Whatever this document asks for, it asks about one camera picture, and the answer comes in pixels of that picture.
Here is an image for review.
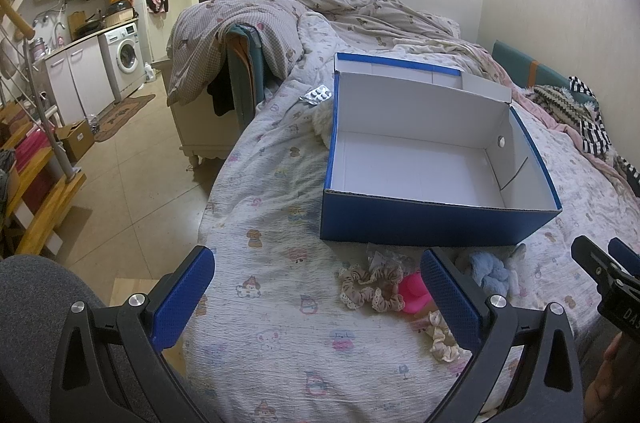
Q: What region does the pink plush toy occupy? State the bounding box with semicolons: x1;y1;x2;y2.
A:
398;273;435;315

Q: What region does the teal headboard cushion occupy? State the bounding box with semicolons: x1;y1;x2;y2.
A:
491;40;570;89

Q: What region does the brown cardboard box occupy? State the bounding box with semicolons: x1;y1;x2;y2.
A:
55;120;94;163

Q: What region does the brown door mat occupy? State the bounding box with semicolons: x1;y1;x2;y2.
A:
94;94;155;142

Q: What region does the cream satin scrunchie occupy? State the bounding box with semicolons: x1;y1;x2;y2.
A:
426;310;472;363

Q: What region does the white patterned bed quilt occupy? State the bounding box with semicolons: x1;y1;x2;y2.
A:
184;11;639;422

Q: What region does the beige patterned scrunchie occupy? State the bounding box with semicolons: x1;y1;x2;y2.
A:
338;265;406;313

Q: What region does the silver pill blister pack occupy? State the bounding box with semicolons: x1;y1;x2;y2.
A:
299;85;333;106

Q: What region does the grey trouser leg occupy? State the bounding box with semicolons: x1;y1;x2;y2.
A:
1;255;158;422

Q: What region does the wooden staircase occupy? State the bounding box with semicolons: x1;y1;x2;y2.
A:
1;0;86;256

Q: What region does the white kitchen cabinet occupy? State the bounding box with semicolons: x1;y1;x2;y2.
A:
43;36;115;125

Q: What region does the light blue plush toy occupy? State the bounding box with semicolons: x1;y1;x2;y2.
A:
466;251;518;297

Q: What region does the blue white cardboard box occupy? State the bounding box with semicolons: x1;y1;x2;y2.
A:
320;52;562;247

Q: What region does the person's right hand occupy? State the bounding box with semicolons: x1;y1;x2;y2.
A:
584;333;639;422

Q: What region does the metal stair railing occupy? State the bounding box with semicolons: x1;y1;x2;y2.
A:
1;0;78;183

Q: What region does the beige checkered blanket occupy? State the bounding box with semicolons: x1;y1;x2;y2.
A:
166;0;461;105

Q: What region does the white washing machine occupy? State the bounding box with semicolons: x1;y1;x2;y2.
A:
98;20;145;102

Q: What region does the black white striped cloth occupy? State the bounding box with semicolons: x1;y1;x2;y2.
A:
529;75;640;194

